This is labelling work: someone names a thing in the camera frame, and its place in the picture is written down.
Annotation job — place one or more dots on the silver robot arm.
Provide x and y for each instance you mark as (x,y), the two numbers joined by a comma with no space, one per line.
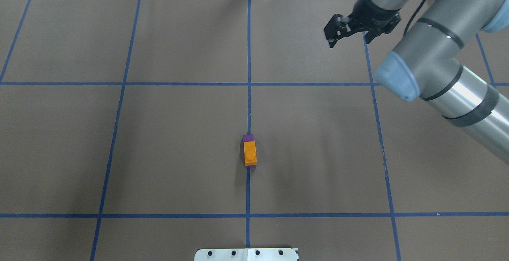
(423,64)

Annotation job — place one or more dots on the white central pillar base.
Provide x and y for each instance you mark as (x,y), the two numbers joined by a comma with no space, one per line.
(247,254)

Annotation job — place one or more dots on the purple trapezoid block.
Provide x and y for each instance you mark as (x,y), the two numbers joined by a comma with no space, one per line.
(248,137)

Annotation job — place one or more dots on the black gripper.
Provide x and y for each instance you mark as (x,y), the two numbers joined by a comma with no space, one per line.
(373,16)

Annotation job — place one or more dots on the orange trapezoid block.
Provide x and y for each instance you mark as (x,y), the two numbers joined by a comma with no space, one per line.
(250,154)

